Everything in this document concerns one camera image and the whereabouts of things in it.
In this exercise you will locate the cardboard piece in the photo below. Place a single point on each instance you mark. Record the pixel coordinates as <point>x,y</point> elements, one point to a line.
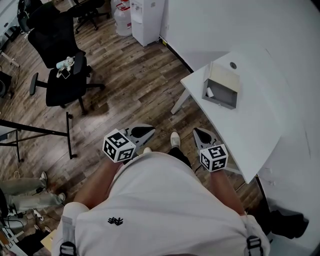
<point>48,241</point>

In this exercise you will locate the person's right forearm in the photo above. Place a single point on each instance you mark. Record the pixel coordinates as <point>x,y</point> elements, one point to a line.
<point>225,191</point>

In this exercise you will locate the grey box with lid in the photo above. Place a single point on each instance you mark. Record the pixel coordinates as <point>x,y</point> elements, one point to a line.
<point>222,90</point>

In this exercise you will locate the white table leg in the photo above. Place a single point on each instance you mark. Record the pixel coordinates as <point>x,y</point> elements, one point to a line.
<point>180,102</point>

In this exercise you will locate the white water dispenser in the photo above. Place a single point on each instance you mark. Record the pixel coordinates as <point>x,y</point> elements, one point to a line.
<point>147,20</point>

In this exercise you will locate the black mesh office chair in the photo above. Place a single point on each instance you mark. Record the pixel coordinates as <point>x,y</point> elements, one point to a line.
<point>56,40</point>

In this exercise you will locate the black bag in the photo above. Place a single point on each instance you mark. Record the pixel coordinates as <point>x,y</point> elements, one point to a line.
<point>290,223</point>

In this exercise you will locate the person's white t-shirt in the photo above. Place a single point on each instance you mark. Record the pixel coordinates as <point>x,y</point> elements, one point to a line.
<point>160,210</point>

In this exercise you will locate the person's white shoe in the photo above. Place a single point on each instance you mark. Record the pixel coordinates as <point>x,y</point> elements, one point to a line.
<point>147,150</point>
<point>175,139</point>

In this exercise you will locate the small white item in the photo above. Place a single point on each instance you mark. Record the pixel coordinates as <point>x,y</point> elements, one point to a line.
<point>209,92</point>

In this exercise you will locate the white phone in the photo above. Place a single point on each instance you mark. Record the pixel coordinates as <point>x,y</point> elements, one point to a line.
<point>65,73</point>

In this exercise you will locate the person's left forearm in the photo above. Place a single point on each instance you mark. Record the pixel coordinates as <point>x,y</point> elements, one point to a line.
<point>96,182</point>

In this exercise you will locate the white power strip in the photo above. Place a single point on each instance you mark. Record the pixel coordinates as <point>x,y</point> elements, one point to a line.
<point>38,215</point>

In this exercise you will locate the clear water jug red label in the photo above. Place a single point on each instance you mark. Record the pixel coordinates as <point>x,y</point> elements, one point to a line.
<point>123,21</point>

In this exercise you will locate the small white toy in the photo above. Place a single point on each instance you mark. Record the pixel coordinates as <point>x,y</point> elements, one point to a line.
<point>70,61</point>

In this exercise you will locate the person's black trouser leg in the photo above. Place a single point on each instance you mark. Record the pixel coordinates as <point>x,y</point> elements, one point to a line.
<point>178,156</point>

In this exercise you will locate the pale green bottle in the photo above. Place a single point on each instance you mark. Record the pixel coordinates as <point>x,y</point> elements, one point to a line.
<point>61,65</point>

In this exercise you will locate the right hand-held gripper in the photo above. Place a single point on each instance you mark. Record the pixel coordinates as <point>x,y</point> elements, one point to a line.
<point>214,158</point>

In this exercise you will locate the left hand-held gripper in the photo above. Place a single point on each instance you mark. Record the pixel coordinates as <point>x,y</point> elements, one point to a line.
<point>117,147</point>

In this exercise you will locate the black swivel office chair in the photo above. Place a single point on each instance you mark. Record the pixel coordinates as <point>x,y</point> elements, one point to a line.
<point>90,15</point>

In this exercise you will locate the white desk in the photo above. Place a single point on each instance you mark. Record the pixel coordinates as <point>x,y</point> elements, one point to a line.
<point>8,15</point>

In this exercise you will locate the black metal frame table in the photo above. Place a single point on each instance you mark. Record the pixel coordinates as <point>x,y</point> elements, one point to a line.
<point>45,130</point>

